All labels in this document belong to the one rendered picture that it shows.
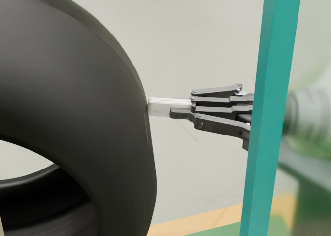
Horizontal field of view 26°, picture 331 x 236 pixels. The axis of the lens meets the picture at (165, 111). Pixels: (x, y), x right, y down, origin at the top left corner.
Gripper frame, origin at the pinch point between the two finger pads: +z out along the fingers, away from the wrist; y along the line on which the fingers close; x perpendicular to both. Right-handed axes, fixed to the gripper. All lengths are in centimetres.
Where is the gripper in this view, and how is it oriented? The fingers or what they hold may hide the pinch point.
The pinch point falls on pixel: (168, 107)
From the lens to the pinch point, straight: 117.9
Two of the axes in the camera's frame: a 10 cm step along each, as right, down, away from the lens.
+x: -1.5, 7.6, 6.3
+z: -9.8, -0.5, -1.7
